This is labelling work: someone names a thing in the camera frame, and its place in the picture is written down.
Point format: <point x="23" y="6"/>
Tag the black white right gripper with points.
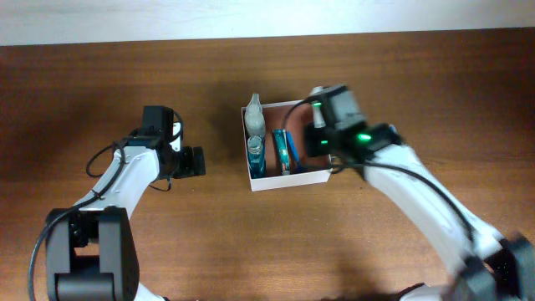
<point x="312" y="139"/>

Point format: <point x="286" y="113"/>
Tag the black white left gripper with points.
<point x="190" y="167"/>

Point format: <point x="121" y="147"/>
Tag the blue disposable razor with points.
<point x="294" y="152"/>

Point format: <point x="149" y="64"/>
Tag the green red toothpaste tube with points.
<point x="279" y="136"/>

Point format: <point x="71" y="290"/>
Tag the teal mouthwash bottle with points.
<point x="256" y="157"/>

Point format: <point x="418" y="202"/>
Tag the purple spray bottle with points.
<point x="254" y="119"/>

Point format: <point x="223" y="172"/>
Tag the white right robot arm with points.
<point x="484" y="265"/>

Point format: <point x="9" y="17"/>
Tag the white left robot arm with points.
<point x="90" y="249"/>

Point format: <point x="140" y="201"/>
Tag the pink open cardboard box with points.
<point x="315" y="171"/>

